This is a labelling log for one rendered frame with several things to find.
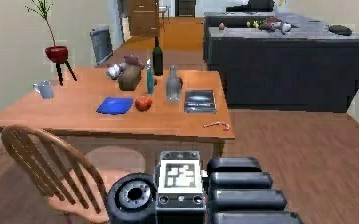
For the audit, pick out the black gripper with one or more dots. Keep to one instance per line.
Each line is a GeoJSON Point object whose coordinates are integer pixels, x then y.
{"type": "Point", "coordinates": [133, 200]}

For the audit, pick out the brown wooden spindle chair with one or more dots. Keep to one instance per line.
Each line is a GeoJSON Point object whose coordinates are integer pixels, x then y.
{"type": "Point", "coordinates": [50, 166]}

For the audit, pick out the blue cloth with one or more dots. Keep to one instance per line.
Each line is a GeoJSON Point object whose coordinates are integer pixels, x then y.
{"type": "Point", "coordinates": [115, 105]}

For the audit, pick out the red apple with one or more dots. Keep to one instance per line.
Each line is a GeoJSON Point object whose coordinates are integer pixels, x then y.
{"type": "Point", "coordinates": [143, 103]}

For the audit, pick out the brown wooden dining table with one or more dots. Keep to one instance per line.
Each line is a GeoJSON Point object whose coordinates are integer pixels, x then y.
{"type": "Point", "coordinates": [87, 115]}

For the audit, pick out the red white candy cane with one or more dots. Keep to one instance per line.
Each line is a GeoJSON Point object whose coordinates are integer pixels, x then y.
{"type": "Point", "coordinates": [217, 125]}

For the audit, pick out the clear glass bottle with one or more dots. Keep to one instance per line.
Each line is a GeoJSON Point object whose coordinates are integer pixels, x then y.
{"type": "Point", "coordinates": [173, 86]}

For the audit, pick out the teal slim bottle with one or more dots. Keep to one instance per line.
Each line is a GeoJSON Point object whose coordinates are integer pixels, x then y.
{"type": "Point", "coordinates": [149, 78]}

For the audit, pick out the white crumpled paper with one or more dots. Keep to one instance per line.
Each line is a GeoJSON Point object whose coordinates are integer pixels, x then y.
{"type": "Point", "coordinates": [114, 70]}

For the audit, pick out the grey mug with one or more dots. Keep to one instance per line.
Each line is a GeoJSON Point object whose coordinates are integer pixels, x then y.
{"type": "Point", "coordinates": [44, 89]}

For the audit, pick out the dark green wine bottle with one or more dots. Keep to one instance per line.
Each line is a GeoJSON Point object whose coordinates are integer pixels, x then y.
{"type": "Point", "coordinates": [157, 58]}

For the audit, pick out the grey framed picture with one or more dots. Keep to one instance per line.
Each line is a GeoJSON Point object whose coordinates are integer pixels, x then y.
{"type": "Point", "coordinates": [101, 45]}

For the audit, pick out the red potted house plant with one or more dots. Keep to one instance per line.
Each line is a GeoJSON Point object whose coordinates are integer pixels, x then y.
{"type": "Point", "coordinates": [56, 53]}

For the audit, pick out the brown wooden cabinet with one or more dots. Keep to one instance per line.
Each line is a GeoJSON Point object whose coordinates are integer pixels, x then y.
{"type": "Point", "coordinates": [143, 16]}

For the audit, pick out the brown egg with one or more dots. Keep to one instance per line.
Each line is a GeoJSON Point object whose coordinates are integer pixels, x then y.
{"type": "Point", "coordinates": [222, 26]}

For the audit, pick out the dark doorway cabinet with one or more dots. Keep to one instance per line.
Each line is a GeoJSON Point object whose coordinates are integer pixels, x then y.
{"type": "Point", "coordinates": [185, 8]}

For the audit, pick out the dark kitchen island counter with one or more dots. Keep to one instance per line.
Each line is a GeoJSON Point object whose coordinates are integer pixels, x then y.
{"type": "Point", "coordinates": [287, 63]}

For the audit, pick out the yellow green fruit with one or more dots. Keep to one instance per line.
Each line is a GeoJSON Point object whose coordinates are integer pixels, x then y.
{"type": "Point", "coordinates": [255, 24]}

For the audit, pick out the dark red brown bowl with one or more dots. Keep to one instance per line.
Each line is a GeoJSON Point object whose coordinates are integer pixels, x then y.
{"type": "Point", "coordinates": [270, 24]}

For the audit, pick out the white kettle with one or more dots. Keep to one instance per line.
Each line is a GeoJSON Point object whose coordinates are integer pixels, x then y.
{"type": "Point", "coordinates": [285, 27]}

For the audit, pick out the black flat pan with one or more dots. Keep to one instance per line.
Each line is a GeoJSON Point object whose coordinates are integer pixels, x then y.
{"type": "Point", "coordinates": [340, 30]}

